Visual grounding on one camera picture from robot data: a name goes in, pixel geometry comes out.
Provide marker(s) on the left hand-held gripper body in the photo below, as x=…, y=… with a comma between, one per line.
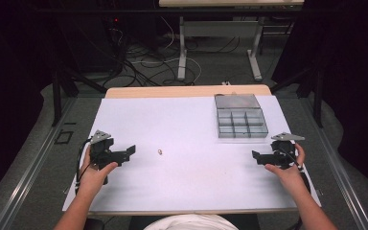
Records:
x=103, y=154

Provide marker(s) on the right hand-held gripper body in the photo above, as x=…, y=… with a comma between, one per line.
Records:
x=282, y=153

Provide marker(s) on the person's right hand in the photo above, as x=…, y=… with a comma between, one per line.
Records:
x=290, y=177

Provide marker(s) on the person's left hand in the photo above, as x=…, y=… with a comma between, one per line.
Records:
x=92, y=179

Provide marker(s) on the clear plastic compartment box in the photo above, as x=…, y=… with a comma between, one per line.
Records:
x=241, y=118

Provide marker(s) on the white table mat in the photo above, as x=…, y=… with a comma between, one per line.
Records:
x=185, y=179

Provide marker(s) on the black metal stand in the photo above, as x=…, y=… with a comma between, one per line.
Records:
x=310, y=86
x=60, y=86

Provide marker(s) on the white power strip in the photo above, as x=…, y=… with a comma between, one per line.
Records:
x=226, y=83

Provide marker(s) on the person's white shirt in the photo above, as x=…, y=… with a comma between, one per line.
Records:
x=191, y=222

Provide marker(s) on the white-legged background desk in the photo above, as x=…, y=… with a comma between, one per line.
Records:
x=220, y=30

